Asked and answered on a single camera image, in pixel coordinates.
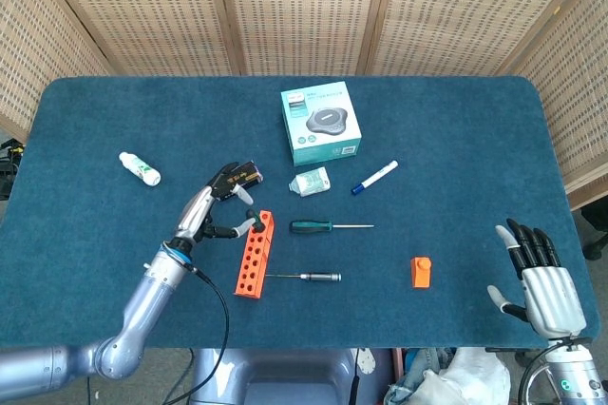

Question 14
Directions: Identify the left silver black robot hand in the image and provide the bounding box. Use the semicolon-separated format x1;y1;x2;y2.
173;162;260;247

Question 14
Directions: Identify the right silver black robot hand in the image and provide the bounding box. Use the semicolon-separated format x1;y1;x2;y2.
486;218;588;340

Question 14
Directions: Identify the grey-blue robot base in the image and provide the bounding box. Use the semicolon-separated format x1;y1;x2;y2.
189;347;357;405

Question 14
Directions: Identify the orange drill bit holder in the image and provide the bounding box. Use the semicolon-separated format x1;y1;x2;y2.
234;209;276;299

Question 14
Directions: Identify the black box with gold lettering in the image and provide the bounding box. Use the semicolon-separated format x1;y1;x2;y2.
213;160;265;202

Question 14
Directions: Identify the white bottle with green label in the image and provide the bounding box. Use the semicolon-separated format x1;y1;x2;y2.
118;151;162;187

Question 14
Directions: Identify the blue felt table mat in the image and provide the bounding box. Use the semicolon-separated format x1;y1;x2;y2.
0;74;600;350

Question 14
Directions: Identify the white crumpled cloth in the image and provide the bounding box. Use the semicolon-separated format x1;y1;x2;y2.
417;347;512;405

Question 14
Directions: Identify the small tissue pack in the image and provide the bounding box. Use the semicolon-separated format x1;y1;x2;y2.
287;165;331;198

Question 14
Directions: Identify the orange block with knob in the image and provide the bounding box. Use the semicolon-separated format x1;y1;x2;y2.
409;256;433;289

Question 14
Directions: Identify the teal speakerphone box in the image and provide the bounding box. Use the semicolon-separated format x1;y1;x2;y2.
279;80;363;168

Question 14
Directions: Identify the blue denim cloth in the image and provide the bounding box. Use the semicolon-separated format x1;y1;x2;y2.
384;347;452;405

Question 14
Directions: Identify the white marker with blue cap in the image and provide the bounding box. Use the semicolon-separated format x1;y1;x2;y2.
351;160;399;196

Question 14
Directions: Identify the black equipment with yellow tag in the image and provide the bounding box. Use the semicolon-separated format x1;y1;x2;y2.
0;137;25;202

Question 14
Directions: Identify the white perforated plate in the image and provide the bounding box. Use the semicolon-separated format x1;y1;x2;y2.
356;347;377;376

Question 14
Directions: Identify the woven rattan folding screen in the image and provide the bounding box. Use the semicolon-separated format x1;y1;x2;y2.
0;0;608;211

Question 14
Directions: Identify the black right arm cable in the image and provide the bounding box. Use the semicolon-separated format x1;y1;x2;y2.
517;337;593;405

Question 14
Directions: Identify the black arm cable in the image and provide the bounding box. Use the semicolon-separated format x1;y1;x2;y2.
163;264;230;405
517;337;593;405

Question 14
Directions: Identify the dark green screwdriver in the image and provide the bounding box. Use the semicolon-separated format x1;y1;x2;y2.
289;219;375;235

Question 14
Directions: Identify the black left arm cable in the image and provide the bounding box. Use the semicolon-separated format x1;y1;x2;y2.
163;264;230;405

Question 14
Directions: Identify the silver precision screwdriver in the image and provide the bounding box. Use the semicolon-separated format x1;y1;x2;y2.
264;272;343;282

